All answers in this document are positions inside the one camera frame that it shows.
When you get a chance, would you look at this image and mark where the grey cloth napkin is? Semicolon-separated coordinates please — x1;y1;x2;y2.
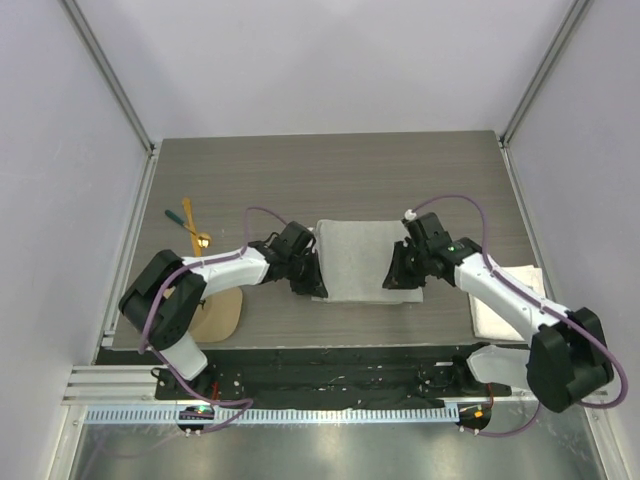
314;219;424;304

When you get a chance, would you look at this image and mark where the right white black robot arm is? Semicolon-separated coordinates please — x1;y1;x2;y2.
383;238;614;413

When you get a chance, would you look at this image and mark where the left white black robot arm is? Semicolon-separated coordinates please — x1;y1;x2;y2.
119;239;328;399

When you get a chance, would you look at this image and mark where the white folded towel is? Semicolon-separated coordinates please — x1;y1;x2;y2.
464;272;536;344

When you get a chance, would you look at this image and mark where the beige cap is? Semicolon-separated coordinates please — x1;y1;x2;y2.
188;287;243;344

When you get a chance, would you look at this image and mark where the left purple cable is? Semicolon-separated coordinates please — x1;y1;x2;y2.
139;206;291;434

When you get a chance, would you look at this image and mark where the purple cable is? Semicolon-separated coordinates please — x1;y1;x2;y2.
139;206;291;434
412;194;630;439

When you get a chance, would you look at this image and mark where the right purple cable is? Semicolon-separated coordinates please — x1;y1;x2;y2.
412;194;630;439

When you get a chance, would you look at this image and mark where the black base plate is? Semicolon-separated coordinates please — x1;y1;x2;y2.
152;345;512;410

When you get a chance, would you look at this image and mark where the green handled gold utensil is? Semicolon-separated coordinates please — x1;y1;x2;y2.
164;209;199;237

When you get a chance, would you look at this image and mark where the white slotted cable duct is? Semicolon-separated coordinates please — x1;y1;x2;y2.
84;404;459;425

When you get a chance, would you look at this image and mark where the right aluminium frame post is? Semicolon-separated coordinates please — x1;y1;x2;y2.
498;0;593;149

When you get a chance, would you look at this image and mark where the aluminium frame post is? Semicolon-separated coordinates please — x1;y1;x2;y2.
498;0;593;149
59;0;156;156

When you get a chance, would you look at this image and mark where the left aluminium frame post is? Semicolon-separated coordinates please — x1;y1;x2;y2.
59;0;156;156

